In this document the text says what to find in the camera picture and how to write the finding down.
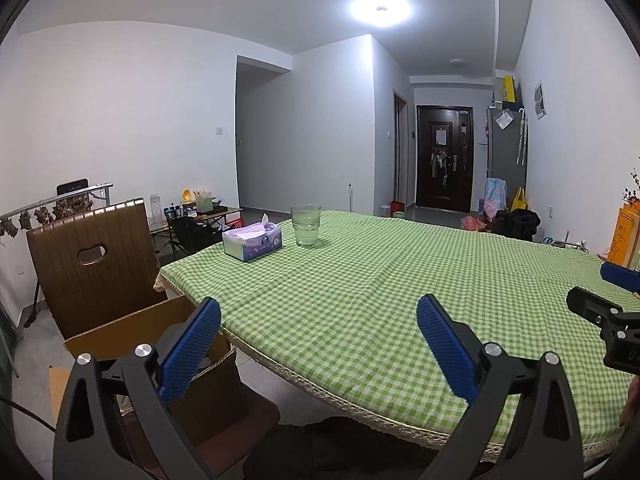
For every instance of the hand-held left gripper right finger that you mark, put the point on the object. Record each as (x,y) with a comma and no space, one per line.
(445,345)

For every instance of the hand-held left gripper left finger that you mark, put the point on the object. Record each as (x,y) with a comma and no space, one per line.
(192,345)

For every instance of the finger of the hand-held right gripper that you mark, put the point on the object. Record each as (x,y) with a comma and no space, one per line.
(590,302)
(620,275)

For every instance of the cardboard box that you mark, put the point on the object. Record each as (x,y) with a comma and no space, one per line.
(215,400)

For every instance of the person's right hand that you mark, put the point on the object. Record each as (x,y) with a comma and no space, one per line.
(634,402)

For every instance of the orange box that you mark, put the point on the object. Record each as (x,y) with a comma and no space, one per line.
(625,237)

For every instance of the dried flower bouquet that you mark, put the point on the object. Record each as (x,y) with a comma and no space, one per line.
(632,190)

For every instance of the green checked tablecloth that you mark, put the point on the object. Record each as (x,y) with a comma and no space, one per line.
(375,285)

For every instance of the black bag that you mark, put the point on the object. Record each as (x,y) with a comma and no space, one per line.
(517,225)

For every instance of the black folding chair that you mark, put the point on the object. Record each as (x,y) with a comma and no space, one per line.
(192,235)

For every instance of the purple tissue box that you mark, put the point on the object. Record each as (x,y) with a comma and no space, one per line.
(252,242)

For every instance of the brown slatted chair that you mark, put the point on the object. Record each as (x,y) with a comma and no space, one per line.
(95,270)

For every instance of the yellow bag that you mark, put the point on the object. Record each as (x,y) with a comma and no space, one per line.
(519,200)

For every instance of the red plastic bag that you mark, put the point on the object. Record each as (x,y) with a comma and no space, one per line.
(474,223)

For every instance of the folding side table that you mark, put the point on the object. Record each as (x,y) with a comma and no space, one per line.
(210,220)

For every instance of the red crate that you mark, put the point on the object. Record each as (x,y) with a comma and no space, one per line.
(234,224)

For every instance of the clear water bottle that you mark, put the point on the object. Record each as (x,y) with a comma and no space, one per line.
(155,207)

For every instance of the red bin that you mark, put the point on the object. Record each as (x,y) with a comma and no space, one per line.
(396,207)

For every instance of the yellow cup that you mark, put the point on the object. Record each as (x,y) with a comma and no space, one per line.
(186,196)

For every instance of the grey refrigerator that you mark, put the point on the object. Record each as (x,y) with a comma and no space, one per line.
(505,160)

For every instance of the glass cup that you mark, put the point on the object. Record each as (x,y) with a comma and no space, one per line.
(305,225)

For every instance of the hanging white umbrellas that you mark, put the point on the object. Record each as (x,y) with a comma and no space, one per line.
(522,135)

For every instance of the white pole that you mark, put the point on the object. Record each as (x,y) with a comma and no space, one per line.
(351,197)

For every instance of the dark brown door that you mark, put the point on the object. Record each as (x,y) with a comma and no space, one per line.
(445,160)

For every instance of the paper sheet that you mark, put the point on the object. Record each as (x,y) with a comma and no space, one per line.
(503,120)

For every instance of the black display device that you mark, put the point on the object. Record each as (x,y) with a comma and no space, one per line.
(72,187)

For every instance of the yellow box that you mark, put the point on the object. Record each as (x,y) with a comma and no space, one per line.
(509,90)

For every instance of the small ceiling lamp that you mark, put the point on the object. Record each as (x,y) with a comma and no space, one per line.
(457,62)

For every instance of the ceiling light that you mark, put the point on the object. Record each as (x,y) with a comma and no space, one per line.
(380,9)

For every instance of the white framed wall panel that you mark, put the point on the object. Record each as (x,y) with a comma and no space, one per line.
(539,100)

